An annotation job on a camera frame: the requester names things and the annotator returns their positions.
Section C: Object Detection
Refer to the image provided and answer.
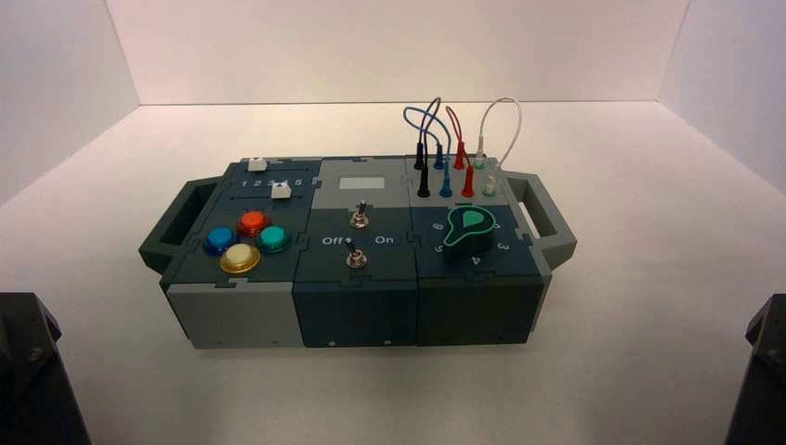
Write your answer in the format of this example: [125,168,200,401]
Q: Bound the blue jumper wire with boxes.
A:
[403,105,454,199]

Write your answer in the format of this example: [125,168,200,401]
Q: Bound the grey box handle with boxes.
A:
[504,172,578,272]

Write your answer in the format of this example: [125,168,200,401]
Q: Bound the orange push button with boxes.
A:
[236,210,273,238]

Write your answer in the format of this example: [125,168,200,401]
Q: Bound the grey and teal control box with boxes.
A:
[138,154,578,350]

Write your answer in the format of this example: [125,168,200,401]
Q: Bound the dark teal box handle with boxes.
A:
[138,174,225,275]

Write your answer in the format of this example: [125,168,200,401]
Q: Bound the white jumper wire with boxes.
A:
[473,96,525,197]

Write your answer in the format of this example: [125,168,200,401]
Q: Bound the black green rotary knob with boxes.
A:
[439,205,498,265]

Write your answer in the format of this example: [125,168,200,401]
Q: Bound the blue push button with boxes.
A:
[203,226,239,258]

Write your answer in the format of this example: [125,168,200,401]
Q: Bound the small grey display window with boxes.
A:
[339,176,387,192]

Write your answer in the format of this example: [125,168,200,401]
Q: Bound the yellow push button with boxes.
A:
[220,243,262,275]

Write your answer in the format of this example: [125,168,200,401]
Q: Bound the red jumper wire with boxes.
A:
[444,105,477,199]

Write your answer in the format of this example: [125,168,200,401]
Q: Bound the black jumper wire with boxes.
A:
[413,96,445,199]

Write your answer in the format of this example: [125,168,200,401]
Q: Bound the teal push button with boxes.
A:
[256,225,294,255]

